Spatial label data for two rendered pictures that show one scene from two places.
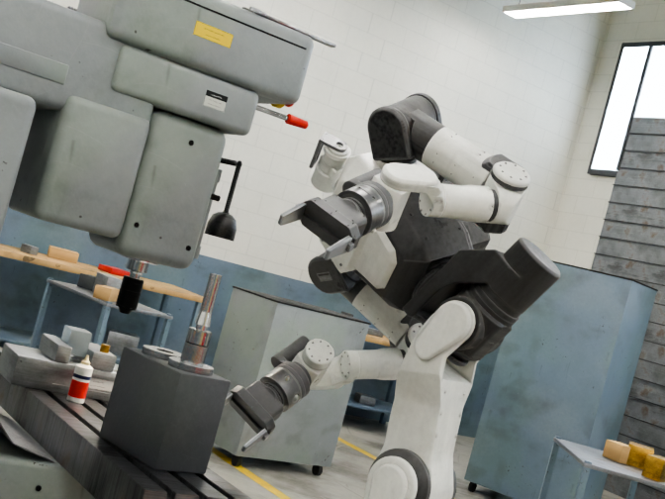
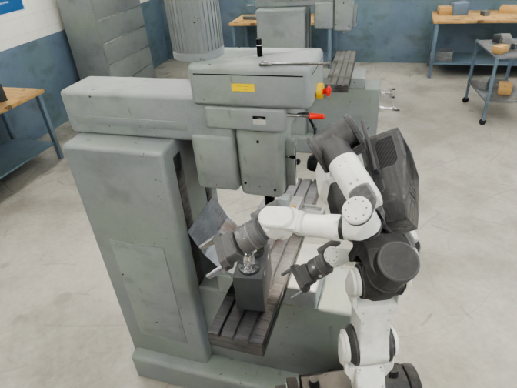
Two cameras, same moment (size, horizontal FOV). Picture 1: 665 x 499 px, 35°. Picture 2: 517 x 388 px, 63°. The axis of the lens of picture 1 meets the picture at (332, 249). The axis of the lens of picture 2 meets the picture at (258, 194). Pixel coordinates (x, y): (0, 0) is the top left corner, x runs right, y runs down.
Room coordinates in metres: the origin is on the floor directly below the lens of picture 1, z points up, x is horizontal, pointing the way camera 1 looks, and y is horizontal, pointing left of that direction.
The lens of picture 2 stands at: (1.32, -0.86, 2.31)
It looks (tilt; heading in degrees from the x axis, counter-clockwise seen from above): 33 degrees down; 53
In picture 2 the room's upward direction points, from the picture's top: 5 degrees counter-clockwise
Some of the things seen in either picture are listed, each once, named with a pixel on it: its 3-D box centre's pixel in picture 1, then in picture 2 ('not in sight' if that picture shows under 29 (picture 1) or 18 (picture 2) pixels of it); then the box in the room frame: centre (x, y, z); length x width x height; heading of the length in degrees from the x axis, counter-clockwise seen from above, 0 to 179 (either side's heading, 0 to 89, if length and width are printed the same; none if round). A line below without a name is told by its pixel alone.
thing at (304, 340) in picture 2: not in sight; (281, 316); (2.35, 0.39, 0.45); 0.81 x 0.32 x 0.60; 123
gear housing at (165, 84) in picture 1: (166, 91); (253, 108); (2.31, 0.44, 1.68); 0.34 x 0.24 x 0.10; 123
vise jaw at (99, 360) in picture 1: (94, 355); (295, 206); (2.56, 0.49, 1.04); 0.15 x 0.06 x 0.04; 30
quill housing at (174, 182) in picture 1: (156, 187); (265, 154); (2.33, 0.41, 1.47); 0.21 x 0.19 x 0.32; 33
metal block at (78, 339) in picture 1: (75, 341); (284, 201); (2.53, 0.54, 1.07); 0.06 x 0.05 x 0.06; 30
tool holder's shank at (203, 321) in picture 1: (208, 302); not in sight; (2.04, 0.21, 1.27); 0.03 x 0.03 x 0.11
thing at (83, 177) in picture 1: (76, 163); (225, 151); (2.23, 0.57, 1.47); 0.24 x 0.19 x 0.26; 33
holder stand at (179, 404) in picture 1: (164, 405); (253, 275); (2.08, 0.24, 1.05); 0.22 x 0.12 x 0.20; 41
